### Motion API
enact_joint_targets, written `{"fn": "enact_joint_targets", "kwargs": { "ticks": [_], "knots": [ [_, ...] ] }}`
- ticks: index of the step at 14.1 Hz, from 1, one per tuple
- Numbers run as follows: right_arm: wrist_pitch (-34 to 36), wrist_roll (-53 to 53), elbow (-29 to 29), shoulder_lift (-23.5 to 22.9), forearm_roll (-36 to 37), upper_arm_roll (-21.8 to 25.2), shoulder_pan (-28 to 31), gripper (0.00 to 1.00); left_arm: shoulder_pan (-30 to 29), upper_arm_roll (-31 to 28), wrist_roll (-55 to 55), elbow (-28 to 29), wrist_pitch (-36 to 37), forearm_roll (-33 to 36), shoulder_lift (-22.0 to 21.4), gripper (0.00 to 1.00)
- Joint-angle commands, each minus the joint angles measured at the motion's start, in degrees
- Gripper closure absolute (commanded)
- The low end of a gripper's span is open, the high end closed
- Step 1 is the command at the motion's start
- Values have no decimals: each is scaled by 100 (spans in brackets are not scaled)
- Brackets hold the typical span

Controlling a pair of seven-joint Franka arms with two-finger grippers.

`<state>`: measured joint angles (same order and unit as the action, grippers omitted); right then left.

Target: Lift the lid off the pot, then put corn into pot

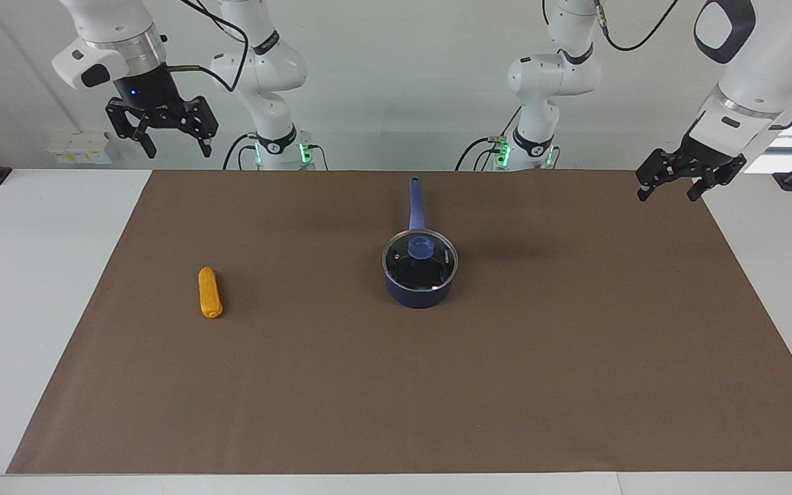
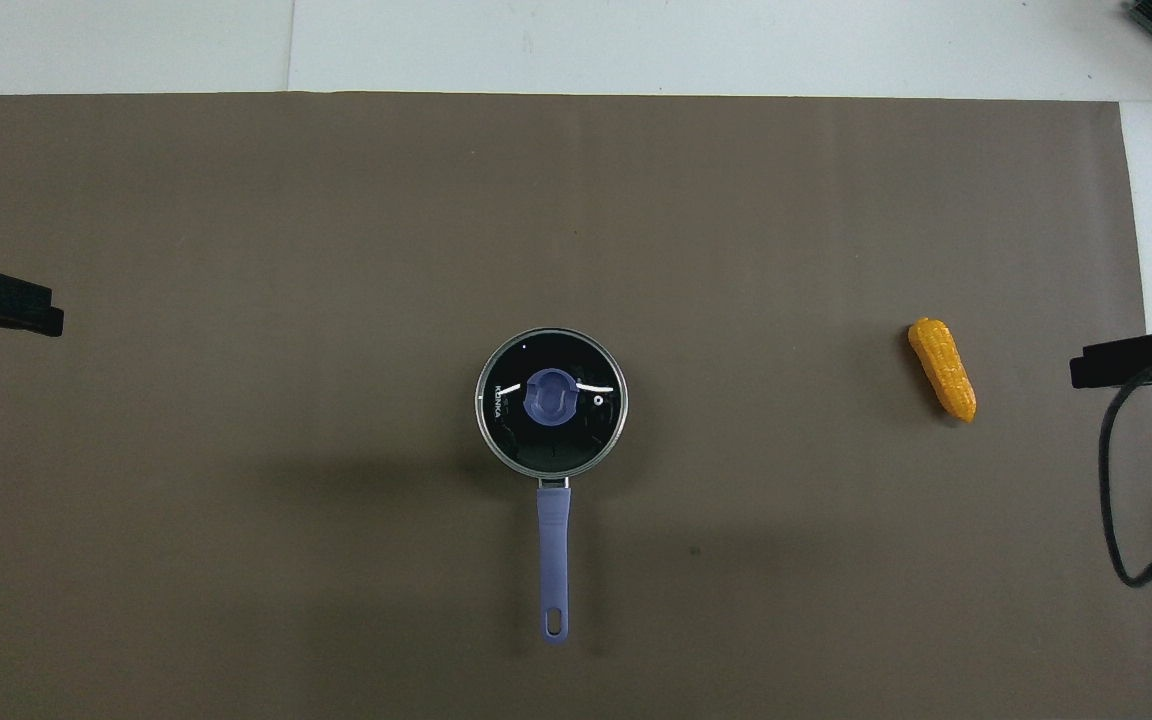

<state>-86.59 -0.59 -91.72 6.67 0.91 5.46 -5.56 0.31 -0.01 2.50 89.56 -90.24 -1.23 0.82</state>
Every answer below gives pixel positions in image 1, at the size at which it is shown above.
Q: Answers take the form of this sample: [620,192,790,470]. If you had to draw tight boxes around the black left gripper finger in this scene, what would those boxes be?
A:
[636,146,676,203]
[686,175,722,203]

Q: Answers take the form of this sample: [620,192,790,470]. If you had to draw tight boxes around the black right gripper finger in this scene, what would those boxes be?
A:
[105,97,158,160]
[186,96,220,160]

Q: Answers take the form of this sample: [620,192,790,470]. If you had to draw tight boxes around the yellow corn cob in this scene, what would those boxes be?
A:
[198,267,224,319]

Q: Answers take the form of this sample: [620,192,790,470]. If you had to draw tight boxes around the glass lid with blue knob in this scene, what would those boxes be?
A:
[383,230,459,290]

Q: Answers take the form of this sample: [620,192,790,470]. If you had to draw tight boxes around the dark blue saucepan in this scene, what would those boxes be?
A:
[382,175,459,309]

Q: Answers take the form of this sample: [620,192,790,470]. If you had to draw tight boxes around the brown table mat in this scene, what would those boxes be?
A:
[6,170,792,475]

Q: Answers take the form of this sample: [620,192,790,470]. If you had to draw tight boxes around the black right arm base cable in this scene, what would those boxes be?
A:
[222,133,260,171]

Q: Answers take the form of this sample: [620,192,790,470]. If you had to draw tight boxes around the black arm base cable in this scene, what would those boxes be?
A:
[222,133,260,171]
[455,107,523,172]

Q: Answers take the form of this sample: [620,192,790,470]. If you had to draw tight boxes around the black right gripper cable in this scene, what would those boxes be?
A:
[166,0,252,94]

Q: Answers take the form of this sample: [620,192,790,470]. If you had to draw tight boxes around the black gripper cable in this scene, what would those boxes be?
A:
[166,0,252,94]
[592,0,680,53]

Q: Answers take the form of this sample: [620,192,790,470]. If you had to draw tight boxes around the white wall socket box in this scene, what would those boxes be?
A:
[46,132,113,166]

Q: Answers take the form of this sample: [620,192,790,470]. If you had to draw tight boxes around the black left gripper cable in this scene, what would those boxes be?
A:
[592,0,680,53]

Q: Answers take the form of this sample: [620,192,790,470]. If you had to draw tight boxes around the black left arm base cable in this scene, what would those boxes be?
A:
[455,107,523,172]

